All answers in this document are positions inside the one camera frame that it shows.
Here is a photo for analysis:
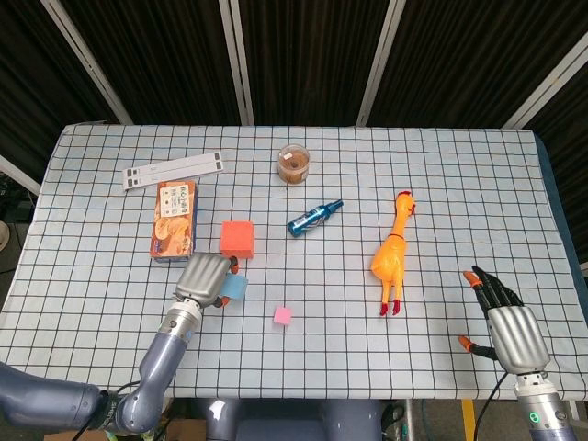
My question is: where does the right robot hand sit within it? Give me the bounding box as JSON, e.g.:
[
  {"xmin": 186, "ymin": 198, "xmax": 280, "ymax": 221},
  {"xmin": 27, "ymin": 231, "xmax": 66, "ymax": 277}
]
[{"xmin": 458, "ymin": 265, "xmax": 551, "ymax": 374}]

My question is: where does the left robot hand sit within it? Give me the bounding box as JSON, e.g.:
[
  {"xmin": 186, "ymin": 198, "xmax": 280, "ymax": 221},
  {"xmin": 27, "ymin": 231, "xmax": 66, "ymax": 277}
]
[{"xmin": 174, "ymin": 251, "xmax": 240, "ymax": 310}]

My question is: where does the blue cube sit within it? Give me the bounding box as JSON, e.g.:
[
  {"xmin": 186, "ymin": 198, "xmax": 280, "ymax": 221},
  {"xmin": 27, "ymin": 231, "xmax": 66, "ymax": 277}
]
[{"xmin": 221, "ymin": 273, "xmax": 249, "ymax": 302}]

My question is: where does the orange cube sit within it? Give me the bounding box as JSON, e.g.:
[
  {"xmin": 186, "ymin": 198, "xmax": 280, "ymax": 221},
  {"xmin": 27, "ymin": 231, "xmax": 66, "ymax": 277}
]
[{"xmin": 220, "ymin": 220, "xmax": 255, "ymax": 261}]

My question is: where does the orange biscuit box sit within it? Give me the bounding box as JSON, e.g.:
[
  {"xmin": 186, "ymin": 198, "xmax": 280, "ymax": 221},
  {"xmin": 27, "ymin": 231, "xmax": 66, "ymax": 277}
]
[{"xmin": 150, "ymin": 179, "xmax": 199, "ymax": 264}]

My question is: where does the long white paper strip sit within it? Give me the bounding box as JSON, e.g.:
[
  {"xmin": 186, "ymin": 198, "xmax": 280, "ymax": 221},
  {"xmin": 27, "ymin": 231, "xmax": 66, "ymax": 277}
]
[
  {"xmin": 121, "ymin": 151, "xmax": 224, "ymax": 182},
  {"xmin": 123, "ymin": 159, "xmax": 227, "ymax": 192}
]

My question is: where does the blue spray bottle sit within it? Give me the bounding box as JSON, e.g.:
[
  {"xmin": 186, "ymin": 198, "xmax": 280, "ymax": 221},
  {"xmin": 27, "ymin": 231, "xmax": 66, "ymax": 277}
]
[{"xmin": 287, "ymin": 198, "xmax": 345, "ymax": 239}]

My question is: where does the metal table leg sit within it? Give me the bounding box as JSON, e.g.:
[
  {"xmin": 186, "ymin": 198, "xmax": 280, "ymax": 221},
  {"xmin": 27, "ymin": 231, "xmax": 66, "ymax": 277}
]
[{"xmin": 402, "ymin": 399, "xmax": 417, "ymax": 441}]

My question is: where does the white checkered tablecloth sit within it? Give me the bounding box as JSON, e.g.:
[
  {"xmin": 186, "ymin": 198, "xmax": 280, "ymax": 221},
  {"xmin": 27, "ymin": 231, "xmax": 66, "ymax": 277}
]
[{"xmin": 0, "ymin": 121, "xmax": 588, "ymax": 401}]

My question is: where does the clear jar of rubber bands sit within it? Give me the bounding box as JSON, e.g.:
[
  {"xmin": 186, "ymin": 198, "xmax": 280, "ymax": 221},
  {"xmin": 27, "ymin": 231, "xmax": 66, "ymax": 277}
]
[{"xmin": 277, "ymin": 143, "xmax": 311, "ymax": 186}]

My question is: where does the yellow rubber chicken toy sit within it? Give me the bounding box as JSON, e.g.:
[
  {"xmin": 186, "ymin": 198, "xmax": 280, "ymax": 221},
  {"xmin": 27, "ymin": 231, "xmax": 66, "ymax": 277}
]
[{"xmin": 370, "ymin": 190, "xmax": 418, "ymax": 318}]

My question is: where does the brown cardboard box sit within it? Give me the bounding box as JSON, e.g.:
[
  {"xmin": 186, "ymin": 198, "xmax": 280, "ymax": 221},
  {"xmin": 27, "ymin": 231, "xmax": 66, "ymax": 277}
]
[{"xmin": 164, "ymin": 417, "xmax": 208, "ymax": 441}]

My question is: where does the grey-blue robot torso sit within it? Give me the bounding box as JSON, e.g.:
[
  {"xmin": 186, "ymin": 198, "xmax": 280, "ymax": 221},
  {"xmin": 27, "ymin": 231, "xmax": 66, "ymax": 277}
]
[{"xmin": 204, "ymin": 398, "xmax": 385, "ymax": 441}]

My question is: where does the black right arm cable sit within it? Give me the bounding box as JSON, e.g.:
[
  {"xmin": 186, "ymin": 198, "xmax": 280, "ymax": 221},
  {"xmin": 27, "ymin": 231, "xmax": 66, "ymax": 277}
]
[{"xmin": 472, "ymin": 371, "xmax": 509, "ymax": 441}]

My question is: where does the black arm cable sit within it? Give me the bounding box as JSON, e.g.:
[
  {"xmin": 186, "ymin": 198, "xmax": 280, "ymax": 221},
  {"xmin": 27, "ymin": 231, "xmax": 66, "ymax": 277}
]
[
  {"xmin": 472, "ymin": 371, "xmax": 509, "ymax": 441},
  {"xmin": 68, "ymin": 379, "xmax": 141, "ymax": 441}
]

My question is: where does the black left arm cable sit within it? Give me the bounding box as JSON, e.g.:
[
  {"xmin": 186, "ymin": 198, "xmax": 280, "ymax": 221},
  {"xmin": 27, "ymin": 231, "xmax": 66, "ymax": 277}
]
[{"xmin": 68, "ymin": 379, "xmax": 141, "ymax": 441}]

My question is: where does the white partition post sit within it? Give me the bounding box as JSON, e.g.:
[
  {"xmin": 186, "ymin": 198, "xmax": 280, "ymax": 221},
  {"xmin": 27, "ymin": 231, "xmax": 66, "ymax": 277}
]
[
  {"xmin": 502, "ymin": 34, "xmax": 588, "ymax": 130},
  {"xmin": 40, "ymin": 0, "xmax": 134, "ymax": 125},
  {"xmin": 356, "ymin": 0, "xmax": 408, "ymax": 128},
  {"xmin": 219, "ymin": 0, "xmax": 255, "ymax": 126},
  {"xmin": 0, "ymin": 153, "xmax": 41, "ymax": 197}
]

